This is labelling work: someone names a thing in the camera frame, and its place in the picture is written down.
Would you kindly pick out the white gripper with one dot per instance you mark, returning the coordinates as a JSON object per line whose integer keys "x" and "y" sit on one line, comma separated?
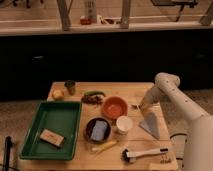
{"x": 144, "y": 107}

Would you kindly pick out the metal fork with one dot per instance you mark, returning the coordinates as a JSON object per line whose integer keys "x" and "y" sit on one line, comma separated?
{"x": 135, "y": 106}

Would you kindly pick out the white paper cup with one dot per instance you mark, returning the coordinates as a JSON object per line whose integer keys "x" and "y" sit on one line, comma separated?
{"x": 124, "y": 124}

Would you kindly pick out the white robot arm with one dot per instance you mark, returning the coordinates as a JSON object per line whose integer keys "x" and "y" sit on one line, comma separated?
{"x": 198, "y": 150}

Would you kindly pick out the grey triangular cloth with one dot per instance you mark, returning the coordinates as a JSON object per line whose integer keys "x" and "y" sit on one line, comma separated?
{"x": 150, "y": 125}

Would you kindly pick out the orange bowl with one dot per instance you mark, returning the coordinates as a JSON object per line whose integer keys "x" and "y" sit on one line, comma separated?
{"x": 114, "y": 107}

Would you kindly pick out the black dish brush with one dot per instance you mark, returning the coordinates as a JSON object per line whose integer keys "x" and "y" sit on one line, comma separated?
{"x": 131, "y": 156}

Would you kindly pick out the blue sponge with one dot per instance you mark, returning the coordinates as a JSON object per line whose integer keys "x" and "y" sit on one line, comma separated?
{"x": 98, "y": 131}

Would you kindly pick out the green chili pepper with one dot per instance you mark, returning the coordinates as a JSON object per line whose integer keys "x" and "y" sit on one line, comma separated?
{"x": 92, "y": 93}

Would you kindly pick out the bunch of dark grapes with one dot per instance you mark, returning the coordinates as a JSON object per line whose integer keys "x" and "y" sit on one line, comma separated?
{"x": 96, "y": 100}

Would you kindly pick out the dark brown bowl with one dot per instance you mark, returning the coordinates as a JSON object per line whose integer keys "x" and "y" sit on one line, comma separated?
{"x": 89, "y": 127}

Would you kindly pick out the green plastic tray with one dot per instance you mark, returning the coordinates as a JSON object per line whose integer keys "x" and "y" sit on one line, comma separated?
{"x": 62, "y": 118}

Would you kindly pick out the yellow round fruit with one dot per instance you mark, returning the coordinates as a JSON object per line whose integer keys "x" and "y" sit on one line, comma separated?
{"x": 58, "y": 95}

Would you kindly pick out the red object on shelf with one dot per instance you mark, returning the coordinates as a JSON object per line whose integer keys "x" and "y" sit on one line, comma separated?
{"x": 84, "y": 21}

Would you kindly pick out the wooden block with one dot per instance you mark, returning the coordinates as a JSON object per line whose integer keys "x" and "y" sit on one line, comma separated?
{"x": 51, "y": 137}

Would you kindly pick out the black pole stand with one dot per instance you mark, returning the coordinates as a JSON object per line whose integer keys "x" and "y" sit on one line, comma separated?
{"x": 7, "y": 149}

